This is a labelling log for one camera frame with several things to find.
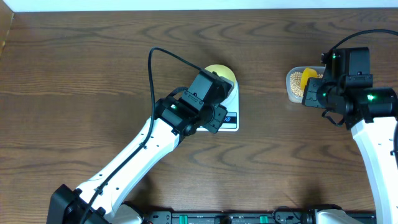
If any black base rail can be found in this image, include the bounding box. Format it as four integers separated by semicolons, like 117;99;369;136
118;202;377;224

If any clear plastic container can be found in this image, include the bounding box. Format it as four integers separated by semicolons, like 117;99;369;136
286;66;325;103

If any white digital kitchen scale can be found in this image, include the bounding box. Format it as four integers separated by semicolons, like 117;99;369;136
188;81;239;132

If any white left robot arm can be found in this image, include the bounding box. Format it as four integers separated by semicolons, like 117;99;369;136
47;65;238;223

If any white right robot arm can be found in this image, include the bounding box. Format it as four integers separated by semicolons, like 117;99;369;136
302;47;397;223

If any yellow plastic measuring scoop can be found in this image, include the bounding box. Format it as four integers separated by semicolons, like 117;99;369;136
300;67;318;90

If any soybeans pile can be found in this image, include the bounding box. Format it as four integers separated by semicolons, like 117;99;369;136
290;72;304;97

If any yellow plastic bowl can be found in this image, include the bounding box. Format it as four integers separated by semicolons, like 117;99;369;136
205;64;237;84

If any brown cardboard sheet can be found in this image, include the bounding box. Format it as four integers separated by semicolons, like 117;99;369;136
0;0;14;55

